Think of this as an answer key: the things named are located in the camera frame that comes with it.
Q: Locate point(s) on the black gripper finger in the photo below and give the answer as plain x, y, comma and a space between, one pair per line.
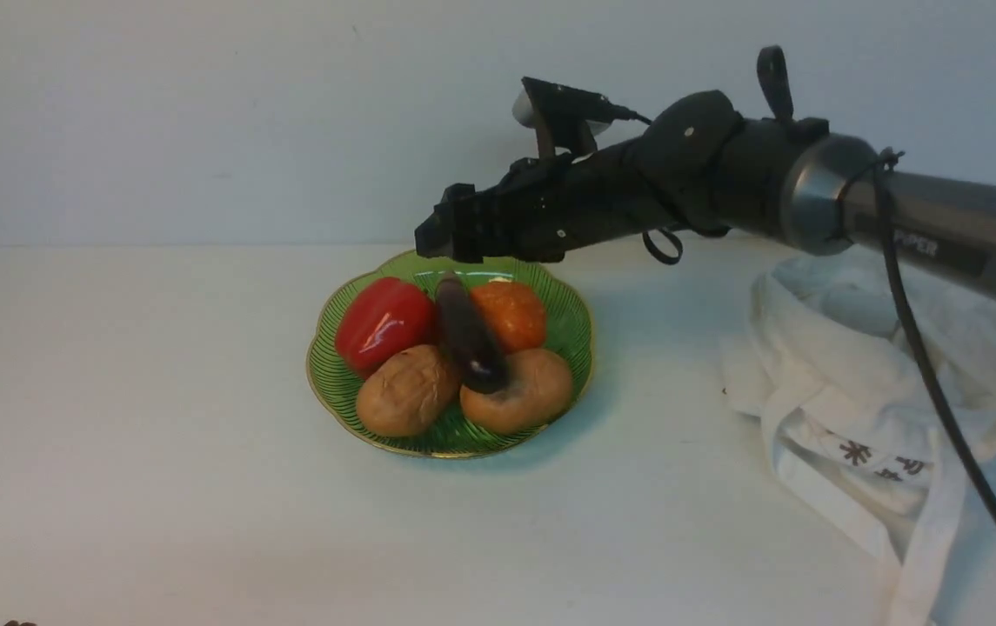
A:
464, 206

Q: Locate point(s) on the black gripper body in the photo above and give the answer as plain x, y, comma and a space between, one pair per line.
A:
542, 209

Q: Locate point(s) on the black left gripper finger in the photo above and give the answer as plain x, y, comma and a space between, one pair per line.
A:
441, 237

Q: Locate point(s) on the purple eggplant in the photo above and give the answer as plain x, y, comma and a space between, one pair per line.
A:
469, 342

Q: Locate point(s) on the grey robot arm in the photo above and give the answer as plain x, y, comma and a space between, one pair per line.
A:
702, 166

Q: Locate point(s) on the white cloth bag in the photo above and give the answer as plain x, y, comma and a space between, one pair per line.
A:
846, 421

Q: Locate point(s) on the orange pumpkin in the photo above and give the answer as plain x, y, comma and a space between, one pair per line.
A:
514, 313

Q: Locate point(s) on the red bell pepper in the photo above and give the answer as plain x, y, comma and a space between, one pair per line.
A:
388, 317

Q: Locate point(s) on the left brown potato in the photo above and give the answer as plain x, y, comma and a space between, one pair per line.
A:
408, 393

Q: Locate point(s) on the brown potato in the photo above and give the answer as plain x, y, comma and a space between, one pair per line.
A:
408, 393
541, 387

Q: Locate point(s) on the right brown potato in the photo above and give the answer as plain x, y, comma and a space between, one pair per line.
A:
541, 387

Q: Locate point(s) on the green ribbed glass plate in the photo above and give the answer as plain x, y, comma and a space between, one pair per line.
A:
570, 334

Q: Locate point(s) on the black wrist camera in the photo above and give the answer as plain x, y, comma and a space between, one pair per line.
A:
561, 117

